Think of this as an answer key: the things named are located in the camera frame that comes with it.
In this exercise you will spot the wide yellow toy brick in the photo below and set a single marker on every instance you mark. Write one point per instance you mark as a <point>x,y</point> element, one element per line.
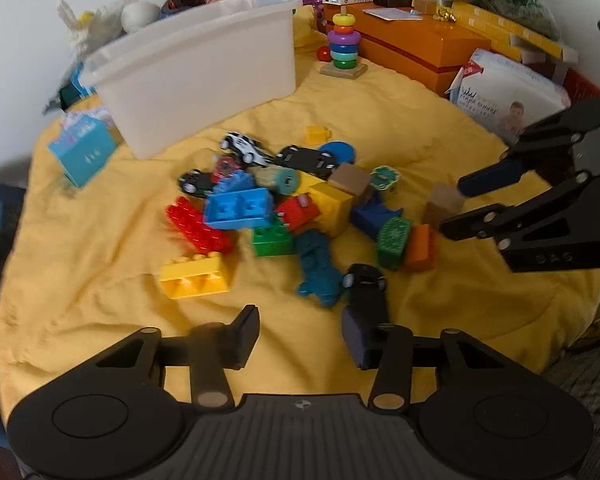
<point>195,277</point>

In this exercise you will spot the long red toy brick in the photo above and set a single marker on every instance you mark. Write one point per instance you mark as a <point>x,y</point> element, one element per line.
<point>195,225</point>

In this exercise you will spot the round green toy piece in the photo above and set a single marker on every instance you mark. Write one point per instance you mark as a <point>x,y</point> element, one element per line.
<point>385,178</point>

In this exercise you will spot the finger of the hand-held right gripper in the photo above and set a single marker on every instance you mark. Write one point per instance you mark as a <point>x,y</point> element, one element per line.
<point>472,225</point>
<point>490,180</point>

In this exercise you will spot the long black toy car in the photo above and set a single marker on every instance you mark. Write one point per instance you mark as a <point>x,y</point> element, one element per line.
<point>365,285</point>

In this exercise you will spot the red toy car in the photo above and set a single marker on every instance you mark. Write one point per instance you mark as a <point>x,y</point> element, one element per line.
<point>226,167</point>

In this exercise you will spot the orange toy brick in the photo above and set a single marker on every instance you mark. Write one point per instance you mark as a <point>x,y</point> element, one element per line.
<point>422,250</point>

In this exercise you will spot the teal toy figure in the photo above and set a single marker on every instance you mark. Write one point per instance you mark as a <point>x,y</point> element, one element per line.
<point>317,265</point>

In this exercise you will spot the white wet wipes pack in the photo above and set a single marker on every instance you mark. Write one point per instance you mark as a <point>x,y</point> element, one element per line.
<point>505,95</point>

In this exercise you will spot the orange box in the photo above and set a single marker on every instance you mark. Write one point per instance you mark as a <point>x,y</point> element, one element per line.
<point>415,45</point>

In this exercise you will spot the small red toy brick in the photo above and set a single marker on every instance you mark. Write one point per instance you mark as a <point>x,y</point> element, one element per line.
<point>295,212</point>

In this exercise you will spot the green patterned toy piece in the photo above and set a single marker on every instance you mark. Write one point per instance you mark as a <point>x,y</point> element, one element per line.
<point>394,242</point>

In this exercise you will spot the yellow blanket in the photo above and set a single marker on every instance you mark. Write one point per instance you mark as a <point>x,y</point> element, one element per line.
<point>105,260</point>

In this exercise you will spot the flat black toy car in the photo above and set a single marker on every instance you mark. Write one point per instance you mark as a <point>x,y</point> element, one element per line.
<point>305,159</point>

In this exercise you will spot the dark blue toy piece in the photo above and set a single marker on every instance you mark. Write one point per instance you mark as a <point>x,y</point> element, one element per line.
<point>370,217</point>

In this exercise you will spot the tan wooden block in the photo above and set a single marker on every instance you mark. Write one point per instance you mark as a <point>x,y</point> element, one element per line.
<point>442,205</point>

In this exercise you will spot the brown wooden cube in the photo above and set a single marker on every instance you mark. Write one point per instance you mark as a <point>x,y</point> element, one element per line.
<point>350,180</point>

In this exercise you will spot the pink plastic bag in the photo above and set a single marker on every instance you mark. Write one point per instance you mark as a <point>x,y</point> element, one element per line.
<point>308,0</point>

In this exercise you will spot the blue card box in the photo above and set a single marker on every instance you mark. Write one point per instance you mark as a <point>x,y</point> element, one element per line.
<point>82,155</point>

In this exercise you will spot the white toy car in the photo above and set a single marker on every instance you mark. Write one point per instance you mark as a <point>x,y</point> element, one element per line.
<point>245,147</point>

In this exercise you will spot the white plastic bin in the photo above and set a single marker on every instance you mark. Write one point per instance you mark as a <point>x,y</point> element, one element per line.
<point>200,75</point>

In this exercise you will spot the teal cardboard box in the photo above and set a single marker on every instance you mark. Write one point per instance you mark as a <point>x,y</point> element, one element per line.
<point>70,95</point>

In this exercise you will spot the small tan cube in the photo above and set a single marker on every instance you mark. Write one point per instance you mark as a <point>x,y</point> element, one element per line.
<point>425,5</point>

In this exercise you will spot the large blue toy brick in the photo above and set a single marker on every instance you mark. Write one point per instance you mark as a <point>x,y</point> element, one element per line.
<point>240,207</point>

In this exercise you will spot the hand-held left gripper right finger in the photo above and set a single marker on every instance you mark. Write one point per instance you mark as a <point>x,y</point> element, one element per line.
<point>357,341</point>

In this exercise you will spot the clear plastic bag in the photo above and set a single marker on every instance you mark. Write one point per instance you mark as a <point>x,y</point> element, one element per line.
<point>87,30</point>

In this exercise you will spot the large yellow toy block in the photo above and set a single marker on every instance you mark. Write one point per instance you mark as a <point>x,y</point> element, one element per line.
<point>330,205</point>

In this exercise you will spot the wooden cylinder teal end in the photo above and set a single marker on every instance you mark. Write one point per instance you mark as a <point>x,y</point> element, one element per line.
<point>280,180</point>

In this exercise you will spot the white paper sheet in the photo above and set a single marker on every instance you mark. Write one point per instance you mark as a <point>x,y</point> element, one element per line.
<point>392,13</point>

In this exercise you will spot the blue plastic disc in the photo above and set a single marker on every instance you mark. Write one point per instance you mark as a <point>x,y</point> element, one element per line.
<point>341,152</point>

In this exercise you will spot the small red ball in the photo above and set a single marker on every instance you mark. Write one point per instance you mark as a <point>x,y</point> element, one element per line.
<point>323,54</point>

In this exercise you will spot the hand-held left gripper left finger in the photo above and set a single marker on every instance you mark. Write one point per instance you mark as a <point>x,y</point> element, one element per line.
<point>245,335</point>

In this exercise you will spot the small black toy car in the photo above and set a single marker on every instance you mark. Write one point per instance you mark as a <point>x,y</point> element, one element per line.
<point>195,183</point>

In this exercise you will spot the small yellow toy brick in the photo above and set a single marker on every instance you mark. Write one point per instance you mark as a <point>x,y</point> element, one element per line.
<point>317,136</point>

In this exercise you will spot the green toy brick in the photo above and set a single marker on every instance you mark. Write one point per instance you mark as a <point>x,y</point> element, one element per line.
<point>272,241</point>

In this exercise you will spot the white ball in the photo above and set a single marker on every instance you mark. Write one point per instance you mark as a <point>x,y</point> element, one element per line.
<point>139,16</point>

